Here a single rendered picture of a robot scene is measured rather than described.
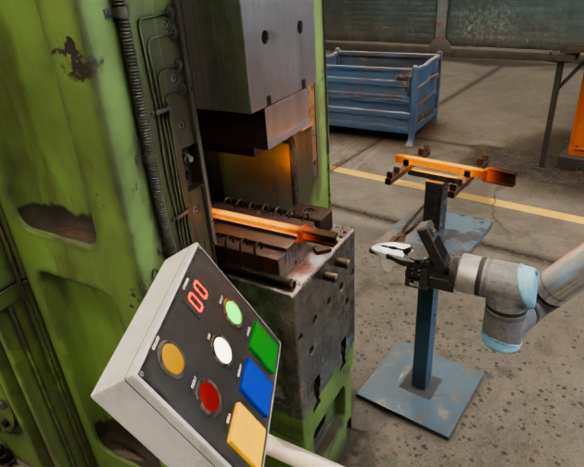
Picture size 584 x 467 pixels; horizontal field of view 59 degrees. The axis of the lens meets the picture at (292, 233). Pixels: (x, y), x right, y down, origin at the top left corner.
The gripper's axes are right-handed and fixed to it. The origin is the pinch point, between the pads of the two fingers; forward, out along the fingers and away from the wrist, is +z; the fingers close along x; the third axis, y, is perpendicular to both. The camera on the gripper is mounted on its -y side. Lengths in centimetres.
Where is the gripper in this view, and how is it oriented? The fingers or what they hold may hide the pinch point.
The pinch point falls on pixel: (376, 246)
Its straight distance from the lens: 128.6
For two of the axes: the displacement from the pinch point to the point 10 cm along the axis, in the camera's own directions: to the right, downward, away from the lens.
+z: -8.7, -1.9, 4.6
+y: 0.6, 8.7, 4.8
